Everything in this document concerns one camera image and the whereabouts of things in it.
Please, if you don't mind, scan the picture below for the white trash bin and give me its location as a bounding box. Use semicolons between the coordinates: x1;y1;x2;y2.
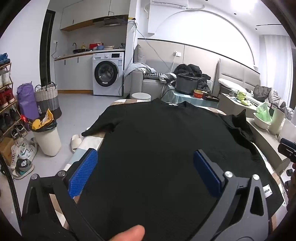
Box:
31;116;62;156

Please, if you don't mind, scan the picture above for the white curtain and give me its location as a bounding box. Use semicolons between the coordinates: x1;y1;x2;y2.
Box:
259;35;294;109

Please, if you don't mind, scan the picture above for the cardboard box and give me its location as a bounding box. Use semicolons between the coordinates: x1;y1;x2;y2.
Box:
0;137;15;165

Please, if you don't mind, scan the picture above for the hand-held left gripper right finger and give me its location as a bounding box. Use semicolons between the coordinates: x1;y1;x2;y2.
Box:
192;149;270;241

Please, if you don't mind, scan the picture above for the white slipper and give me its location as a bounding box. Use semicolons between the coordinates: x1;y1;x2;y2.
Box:
70;134;87;153

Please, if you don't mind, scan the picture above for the black slow cooker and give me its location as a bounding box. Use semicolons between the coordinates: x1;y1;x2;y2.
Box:
175;74;199;95

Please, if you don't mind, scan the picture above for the purple bag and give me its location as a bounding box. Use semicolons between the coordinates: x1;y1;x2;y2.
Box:
17;82;40;121

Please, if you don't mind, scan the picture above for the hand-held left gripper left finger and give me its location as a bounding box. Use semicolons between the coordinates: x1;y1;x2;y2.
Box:
21;148;104;241

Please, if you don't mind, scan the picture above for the grey curved ledge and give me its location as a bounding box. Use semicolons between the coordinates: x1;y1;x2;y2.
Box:
245;117;296;176

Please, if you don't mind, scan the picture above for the white air conditioner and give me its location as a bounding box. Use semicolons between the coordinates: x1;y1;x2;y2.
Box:
150;0;189;10

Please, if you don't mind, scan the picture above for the black jacket pile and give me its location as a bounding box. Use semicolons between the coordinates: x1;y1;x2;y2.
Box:
173;64;212;92

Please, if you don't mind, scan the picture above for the dark door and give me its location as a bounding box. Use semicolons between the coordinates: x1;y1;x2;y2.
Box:
39;10;56;87

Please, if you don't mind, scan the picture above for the grey and teal sneaker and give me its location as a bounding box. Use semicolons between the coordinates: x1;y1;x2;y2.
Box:
13;159;35;180

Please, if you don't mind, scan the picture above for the checked blanket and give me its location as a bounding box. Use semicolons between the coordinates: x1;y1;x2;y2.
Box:
50;98;289;232

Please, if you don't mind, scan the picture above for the person's left hand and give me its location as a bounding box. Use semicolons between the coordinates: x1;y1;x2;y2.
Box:
105;225;146;241

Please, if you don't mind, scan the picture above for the yellow snack packet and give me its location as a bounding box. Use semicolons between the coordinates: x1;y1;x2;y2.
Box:
32;109;54;130

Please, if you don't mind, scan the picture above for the dark grey jacket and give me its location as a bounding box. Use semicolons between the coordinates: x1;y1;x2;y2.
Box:
253;85;272;102

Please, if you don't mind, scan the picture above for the white round stool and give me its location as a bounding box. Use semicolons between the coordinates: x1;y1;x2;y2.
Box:
131;92;152;101

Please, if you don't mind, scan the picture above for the white washing machine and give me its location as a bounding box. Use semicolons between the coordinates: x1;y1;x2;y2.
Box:
92;52;125;96

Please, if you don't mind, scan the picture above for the white and green sneaker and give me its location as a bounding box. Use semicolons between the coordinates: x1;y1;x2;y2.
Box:
10;138;37;166

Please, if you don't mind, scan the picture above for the green plush toy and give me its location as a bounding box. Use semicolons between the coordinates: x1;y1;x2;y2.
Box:
236;91;250;105

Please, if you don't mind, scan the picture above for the woven laundry basket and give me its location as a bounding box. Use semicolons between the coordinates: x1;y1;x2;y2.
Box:
34;82;62;120

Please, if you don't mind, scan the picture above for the black knit sweater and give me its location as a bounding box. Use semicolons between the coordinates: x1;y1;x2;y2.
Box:
81;98;284;241

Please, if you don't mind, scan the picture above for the side table with blue cloth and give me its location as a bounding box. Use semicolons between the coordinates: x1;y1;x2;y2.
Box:
162;89;219;108

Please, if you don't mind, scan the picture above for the steel range hood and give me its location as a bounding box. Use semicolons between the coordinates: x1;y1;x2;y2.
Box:
92;15;129;28

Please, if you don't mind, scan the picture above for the white kitchen wall cabinet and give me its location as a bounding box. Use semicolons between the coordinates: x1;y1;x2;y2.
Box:
60;0;130;32

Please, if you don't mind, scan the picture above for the white bowl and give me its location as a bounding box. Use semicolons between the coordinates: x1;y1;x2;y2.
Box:
253;112;273;130

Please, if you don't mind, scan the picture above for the grey sofa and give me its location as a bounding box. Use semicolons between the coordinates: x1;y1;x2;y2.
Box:
131;45;177;100

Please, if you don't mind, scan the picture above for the white kitchen base cabinet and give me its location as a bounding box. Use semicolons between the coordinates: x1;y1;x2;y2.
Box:
54;50;94;91

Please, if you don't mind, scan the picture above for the grey upholstered bed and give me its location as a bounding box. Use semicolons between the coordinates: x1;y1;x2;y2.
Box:
216;58;295;116

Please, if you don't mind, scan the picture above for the black cable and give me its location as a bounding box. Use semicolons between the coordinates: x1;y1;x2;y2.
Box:
0;153;22;223

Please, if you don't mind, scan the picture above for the wooden shoe rack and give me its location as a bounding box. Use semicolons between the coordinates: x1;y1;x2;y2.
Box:
0;62;28;139

